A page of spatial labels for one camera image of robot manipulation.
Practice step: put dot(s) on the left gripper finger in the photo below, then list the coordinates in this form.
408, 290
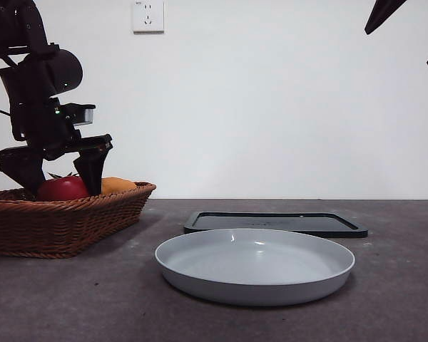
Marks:
23, 167
92, 167

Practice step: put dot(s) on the red tomato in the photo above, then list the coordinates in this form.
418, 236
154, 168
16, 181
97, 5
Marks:
62, 189

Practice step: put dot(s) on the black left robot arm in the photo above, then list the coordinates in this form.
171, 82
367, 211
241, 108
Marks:
39, 78

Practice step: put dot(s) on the brown wicker basket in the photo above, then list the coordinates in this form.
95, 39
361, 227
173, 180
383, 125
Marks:
57, 228

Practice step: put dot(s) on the grey round plate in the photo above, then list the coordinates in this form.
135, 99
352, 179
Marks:
255, 263

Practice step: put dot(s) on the black rectangular tray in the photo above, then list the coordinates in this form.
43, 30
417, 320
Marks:
306, 222

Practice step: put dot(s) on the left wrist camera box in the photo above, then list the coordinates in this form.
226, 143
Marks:
82, 114

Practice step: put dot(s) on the white wall socket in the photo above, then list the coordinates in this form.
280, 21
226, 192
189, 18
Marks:
148, 18

